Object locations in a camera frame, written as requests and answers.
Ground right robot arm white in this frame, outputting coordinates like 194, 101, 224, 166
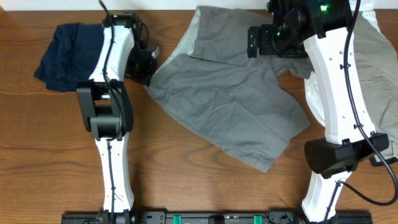
247, 0, 389, 223

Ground navy blue folded garment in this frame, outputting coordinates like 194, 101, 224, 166
34, 23, 104, 92

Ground grey shorts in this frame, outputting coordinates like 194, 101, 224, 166
147, 6, 312, 172

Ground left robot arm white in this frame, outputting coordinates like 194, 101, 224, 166
62, 13, 159, 223

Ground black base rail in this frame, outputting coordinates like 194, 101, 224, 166
60, 210, 374, 224

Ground khaki shorts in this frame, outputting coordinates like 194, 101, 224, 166
354, 11, 397, 159

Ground white garment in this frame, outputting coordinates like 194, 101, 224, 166
304, 0, 384, 126

